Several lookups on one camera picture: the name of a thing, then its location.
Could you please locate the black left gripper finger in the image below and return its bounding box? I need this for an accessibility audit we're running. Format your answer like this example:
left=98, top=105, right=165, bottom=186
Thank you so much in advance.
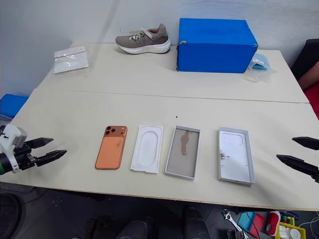
left=35, top=150, right=68, bottom=167
left=24, top=137, right=54, bottom=150

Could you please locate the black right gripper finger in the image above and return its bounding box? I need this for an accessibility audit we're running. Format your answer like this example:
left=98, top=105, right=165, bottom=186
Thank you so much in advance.
left=292, top=136, right=319, bottom=151
left=276, top=154, right=319, bottom=184

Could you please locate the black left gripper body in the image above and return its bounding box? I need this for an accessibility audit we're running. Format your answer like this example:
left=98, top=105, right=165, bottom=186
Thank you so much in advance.
left=13, top=145, right=38, bottom=172

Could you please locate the orange smartphone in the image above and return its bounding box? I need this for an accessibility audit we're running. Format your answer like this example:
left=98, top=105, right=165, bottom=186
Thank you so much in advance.
left=94, top=125, right=128, bottom=171

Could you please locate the white box lid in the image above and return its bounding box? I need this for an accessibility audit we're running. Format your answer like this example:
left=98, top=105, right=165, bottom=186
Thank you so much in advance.
left=218, top=126, right=256, bottom=187

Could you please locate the white paper tray insert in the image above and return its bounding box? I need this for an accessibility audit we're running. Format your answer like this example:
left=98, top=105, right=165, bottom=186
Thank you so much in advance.
left=130, top=124, right=164, bottom=174

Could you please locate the grey box bottom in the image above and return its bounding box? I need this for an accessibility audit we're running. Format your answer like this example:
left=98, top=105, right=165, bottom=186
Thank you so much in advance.
left=164, top=125, right=201, bottom=181

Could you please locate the blue cardboard shoe box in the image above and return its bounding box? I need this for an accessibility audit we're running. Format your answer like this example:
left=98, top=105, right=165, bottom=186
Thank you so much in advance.
left=175, top=17, right=259, bottom=74

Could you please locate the blue bin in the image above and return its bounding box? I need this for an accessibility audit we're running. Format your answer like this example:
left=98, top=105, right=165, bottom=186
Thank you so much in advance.
left=0, top=94, right=30, bottom=120

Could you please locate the red cloth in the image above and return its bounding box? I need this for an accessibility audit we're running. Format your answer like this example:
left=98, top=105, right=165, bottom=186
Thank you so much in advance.
left=303, top=82, right=319, bottom=105

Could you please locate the black round wheel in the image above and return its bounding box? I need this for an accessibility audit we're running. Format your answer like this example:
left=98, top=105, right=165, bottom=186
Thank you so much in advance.
left=0, top=191, right=26, bottom=239

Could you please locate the red and white toy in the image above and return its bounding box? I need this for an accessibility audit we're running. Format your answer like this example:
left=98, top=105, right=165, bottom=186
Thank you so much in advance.
left=265, top=211, right=282, bottom=236

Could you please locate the bare person limb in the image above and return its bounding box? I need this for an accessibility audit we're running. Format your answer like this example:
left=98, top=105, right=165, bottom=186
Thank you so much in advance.
left=298, top=66, right=319, bottom=91

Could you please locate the yellow plastic crate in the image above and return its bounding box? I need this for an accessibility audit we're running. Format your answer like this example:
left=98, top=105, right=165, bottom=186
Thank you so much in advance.
left=275, top=221, right=307, bottom=239

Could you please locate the red plastic tray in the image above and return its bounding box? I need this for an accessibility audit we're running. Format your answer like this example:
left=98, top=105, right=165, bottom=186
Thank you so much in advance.
left=248, top=213, right=265, bottom=238

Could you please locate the teal plastic tray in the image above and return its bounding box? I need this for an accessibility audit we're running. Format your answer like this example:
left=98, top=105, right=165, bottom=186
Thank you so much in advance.
left=237, top=211, right=257, bottom=233

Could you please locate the crumpled clear plastic bag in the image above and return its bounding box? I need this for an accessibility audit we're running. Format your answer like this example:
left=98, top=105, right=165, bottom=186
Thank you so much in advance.
left=243, top=52, right=278, bottom=83

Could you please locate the clear bag with white paper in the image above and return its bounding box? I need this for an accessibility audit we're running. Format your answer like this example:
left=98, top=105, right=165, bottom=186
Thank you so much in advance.
left=53, top=45, right=90, bottom=75

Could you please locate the silver adjustable wrench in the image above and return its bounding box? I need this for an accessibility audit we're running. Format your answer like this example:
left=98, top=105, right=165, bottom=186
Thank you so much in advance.
left=222, top=209, right=243, bottom=233

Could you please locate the light blue packet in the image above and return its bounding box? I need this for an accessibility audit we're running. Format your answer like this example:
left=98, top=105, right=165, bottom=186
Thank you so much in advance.
left=251, top=52, right=271, bottom=72

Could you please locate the dark rounded shape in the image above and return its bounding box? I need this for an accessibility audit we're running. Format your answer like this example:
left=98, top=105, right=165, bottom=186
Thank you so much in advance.
left=183, top=206, right=209, bottom=239
left=116, top=216, right=153, bottom=239

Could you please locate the taupe sneaker with white sole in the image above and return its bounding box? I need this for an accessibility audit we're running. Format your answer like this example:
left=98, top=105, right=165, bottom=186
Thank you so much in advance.
left=115, top=23, right=172, bottom=55

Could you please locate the white thin cable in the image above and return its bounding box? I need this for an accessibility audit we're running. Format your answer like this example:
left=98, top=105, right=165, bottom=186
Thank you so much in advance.
left=298, top=212, right=319, bottom=229

